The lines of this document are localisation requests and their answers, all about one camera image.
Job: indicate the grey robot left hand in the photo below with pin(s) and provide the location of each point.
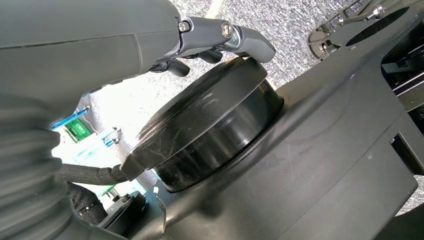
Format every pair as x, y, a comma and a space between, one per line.
82, 43

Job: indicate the blue metal shelf rack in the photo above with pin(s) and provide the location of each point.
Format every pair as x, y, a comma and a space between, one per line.
69, 117

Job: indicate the green plastic crate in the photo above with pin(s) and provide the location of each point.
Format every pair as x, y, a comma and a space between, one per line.
78, 130

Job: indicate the black cylindrical joint housing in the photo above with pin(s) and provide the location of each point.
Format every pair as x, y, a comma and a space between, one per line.
198, 126

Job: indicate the black robot lower body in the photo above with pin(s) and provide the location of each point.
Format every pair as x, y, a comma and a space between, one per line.
298, 149

